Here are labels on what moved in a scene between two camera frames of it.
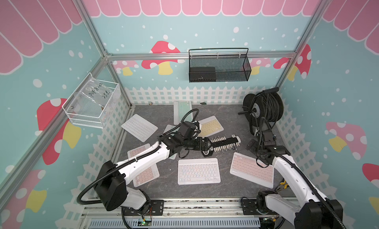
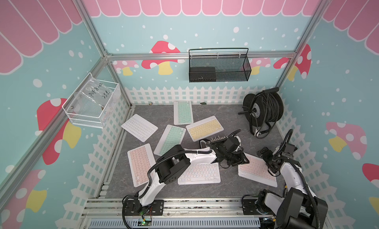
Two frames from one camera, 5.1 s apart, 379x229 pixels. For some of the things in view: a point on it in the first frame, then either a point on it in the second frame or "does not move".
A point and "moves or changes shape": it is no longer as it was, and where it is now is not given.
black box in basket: x=202 y=74 does not move
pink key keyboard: x=151 y=174 does not move
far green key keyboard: x=181 y=109 does not move
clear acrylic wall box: x=93 y=102 does not move
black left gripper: x=205 y=147 to x=240 y=159
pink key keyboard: x=247 y=167 moves or changes shape
